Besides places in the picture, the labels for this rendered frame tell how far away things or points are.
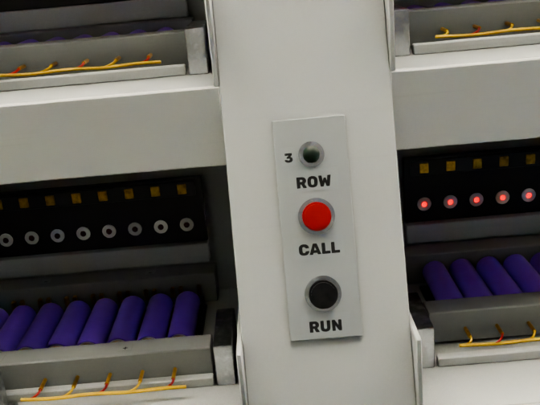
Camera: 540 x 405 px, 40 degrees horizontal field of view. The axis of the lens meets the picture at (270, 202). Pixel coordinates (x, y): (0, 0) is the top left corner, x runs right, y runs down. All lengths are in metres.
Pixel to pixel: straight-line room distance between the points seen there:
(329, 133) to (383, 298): 0.10
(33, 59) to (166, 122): 0.12
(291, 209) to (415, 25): 0.16
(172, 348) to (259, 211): 0.12
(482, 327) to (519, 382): 0.05
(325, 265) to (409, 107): 0.10
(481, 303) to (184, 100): 0.23
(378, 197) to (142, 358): 0.18
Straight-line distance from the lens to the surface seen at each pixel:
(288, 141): 0.40
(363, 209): 0.41
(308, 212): 0.40
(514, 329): 0.51
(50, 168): 0.43
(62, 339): 0.52
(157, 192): 0.57
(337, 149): 0.40
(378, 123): 0.41
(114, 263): 0.60
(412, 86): 0.42
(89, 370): 0.48
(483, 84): 0.43
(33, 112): 0.43
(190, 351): 0.47
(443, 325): 0.50
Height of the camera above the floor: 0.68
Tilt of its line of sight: 2 degrees down
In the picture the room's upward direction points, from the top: 5 degrees counter-clockwise
